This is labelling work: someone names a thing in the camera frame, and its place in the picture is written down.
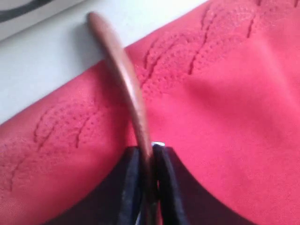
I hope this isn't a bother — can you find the table knife steel blade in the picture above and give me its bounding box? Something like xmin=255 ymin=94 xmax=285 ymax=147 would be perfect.
xmin=151 ymin=142 xmax=165 ymax=146

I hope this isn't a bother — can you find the red cloth table mat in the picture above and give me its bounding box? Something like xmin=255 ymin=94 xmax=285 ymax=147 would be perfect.
xmin=0 ymin=0 xmax=300 ymax=225

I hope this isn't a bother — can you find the brown wooden spoon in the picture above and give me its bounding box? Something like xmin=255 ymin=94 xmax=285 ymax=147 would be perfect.
xmin=87 ymin=12 xmax=153 ymax=164

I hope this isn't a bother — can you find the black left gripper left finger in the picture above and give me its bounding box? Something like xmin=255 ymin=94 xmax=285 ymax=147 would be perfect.
xmin=47 ymin=147 xmax=146 ymax=225

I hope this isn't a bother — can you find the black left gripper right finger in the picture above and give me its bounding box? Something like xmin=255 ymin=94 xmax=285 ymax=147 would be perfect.
xmin=153 ymin=145 xmax=252 ymax=225

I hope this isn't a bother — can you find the cream plastic bin black circle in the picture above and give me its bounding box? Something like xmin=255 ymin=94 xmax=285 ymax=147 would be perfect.
xmin=0 ymin=0 xmax=85 ymax=42

